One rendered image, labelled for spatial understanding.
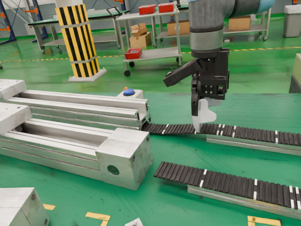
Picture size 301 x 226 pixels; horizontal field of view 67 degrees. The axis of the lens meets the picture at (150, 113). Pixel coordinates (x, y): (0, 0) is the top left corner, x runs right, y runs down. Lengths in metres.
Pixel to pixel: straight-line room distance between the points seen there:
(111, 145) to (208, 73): 0.29
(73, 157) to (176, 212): 0.27
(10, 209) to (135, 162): 0.24
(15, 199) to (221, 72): 0.49
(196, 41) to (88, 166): 0.38
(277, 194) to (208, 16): 0.37
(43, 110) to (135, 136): 0.46
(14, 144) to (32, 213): 0.29
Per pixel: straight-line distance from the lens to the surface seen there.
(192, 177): 0.51
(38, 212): 0.52
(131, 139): 0.54
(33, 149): 0.70
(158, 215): 0.50
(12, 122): 0.78
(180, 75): 0.60
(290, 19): 5.49
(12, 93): 1.07
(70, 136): 0.68
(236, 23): 5.37
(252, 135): 0.65
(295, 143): 0.65
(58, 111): 0.86
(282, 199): 0.50
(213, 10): 0.53
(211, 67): 0.57
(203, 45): 0.54
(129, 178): 0.53
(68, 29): 3.85
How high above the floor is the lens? 1.17
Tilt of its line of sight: 28 degrees down
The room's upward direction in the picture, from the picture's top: 8 degrees counter-clockwise
